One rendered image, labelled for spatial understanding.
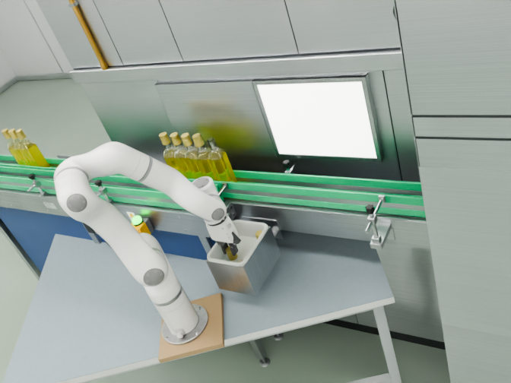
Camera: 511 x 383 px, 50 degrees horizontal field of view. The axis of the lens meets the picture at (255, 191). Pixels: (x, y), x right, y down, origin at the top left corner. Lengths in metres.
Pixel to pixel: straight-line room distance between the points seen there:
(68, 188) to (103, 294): 0.99
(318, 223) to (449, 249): 0.56
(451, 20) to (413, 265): 1.31
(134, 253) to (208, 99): 0.69
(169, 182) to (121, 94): 0.82
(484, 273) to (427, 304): 0.83
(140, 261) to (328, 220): 0.69
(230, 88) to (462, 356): 1.26
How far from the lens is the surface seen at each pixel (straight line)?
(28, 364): 2.54
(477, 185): 1.52
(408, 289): 2.50
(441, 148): 1.46
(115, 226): 1.82
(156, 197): 2.33
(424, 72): 1.36
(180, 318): 2.10
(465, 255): 1.70
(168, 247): 2.56
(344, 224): 2.01
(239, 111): 2.13
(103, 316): 2.49
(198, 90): 2.18
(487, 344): 2.01
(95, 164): 1.73
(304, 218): 2.07
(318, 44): 1.86
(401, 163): 2.02
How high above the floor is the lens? 2.31
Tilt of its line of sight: 35 degrees down
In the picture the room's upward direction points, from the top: 21 degrees counter-clockwise
